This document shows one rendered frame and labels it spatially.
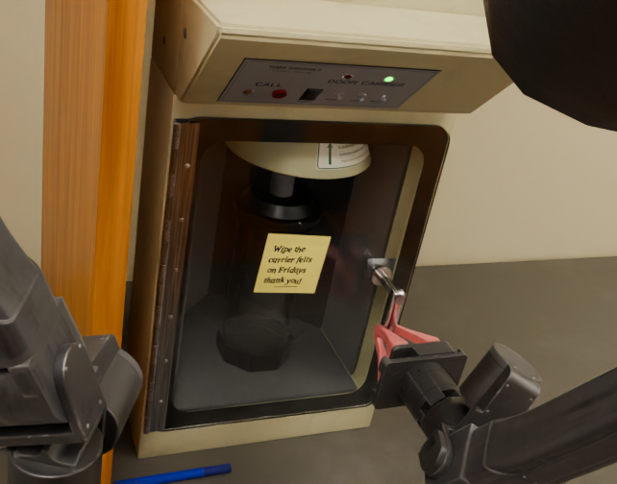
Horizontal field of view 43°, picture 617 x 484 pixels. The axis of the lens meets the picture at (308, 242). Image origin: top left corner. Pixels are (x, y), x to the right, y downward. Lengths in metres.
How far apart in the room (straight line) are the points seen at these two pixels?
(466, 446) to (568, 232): 1.08
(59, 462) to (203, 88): 0.36
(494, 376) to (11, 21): 0.79
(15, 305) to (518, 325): 1.12
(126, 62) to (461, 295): 0.97
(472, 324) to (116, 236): 0.83
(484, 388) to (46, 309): 0.46
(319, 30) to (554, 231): 1.14
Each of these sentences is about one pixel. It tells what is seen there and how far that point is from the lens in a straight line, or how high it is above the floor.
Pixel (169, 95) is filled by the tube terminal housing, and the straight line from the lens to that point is 0.78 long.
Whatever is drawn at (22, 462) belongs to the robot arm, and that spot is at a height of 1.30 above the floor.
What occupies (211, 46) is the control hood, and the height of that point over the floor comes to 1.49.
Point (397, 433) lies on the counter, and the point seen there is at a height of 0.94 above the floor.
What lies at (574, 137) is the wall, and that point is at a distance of 1.64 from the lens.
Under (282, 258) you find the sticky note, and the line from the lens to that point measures 0.88.
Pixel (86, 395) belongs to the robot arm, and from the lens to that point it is 0.50.
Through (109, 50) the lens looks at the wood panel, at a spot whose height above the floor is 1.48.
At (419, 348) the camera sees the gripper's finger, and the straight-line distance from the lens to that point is 0.87.
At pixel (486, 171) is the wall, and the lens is 1.55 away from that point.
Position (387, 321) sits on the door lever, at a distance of 0.92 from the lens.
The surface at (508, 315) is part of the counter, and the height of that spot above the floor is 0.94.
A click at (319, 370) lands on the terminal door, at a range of 1.00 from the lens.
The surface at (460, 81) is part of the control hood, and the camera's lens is 0.79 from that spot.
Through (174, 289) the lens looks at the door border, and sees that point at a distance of 0.86.
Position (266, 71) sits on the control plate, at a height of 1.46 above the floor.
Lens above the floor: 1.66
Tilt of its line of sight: 28 degrees down
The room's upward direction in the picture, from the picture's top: 11 degrees clockwise
